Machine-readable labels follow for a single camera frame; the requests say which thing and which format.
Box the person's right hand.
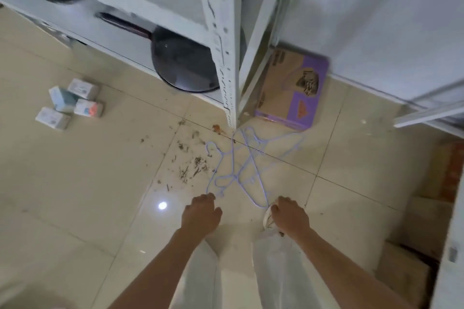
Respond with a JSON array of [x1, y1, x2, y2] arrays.
[[270, 195, 312, 239]]

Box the person's left hand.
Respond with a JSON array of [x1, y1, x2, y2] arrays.
[[180, 192, 223, 237]]

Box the person's right forearm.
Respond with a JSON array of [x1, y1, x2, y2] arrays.
[[286, 227, 407, 309]]

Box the person's left forearm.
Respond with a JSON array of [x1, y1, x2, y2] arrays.
[[107, 228, 217, 309]]

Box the scattered brown debris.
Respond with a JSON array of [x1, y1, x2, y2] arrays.
[[139, 120, 228, 191]]

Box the white trousers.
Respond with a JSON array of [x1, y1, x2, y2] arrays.
[[170, 229, 341, 309]]

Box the purple and brown cardboard box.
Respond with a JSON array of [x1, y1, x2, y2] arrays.
[[254, 47, 330, 131]]

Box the plain brown cardboard box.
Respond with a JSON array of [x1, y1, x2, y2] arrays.
[[400, 195, 454, 259], [376, 241, 433, 306]]

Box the black frying pan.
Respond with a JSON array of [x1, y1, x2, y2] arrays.
[[95, 11, 248, 93]]

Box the small white and red carton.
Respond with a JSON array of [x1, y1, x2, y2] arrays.
[[73, 98, 105, 118]]

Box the reddish brown cardboard box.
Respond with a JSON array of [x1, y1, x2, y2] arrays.
[[422, 141, 464, 203]]

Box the white metal shelf rack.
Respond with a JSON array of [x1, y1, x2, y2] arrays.
[[393, 81, 464, 309], [0, 0, 302, 129]]

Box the small teal carton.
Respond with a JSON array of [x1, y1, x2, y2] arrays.
[[49, 86, 79, 114]]

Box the purple wire clothes hanger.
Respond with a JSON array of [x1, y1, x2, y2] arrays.
[[205, 141, 240, 199], [231, 127, 270, 209], [214, 132, 306, 190]]

